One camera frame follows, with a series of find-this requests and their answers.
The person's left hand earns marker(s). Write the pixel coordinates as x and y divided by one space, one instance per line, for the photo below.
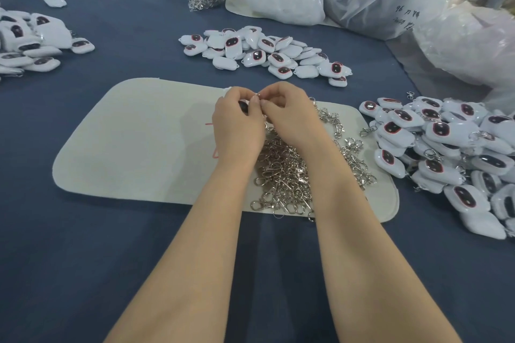
237 130

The person's right hand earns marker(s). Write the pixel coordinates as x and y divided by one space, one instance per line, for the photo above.
294 118

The white fob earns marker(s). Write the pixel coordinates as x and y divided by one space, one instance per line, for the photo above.
243 105

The person's right forearm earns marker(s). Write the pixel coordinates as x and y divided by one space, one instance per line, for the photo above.
385 270

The person's left forearm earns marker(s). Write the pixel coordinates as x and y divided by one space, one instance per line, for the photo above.
187 270

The thin red thread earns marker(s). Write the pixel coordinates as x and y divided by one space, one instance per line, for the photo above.
214 146

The cream felt work mat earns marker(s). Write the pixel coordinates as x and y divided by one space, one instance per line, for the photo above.
125 142

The crumpled clear plastic bag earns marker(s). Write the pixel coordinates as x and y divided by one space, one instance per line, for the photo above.
481 44

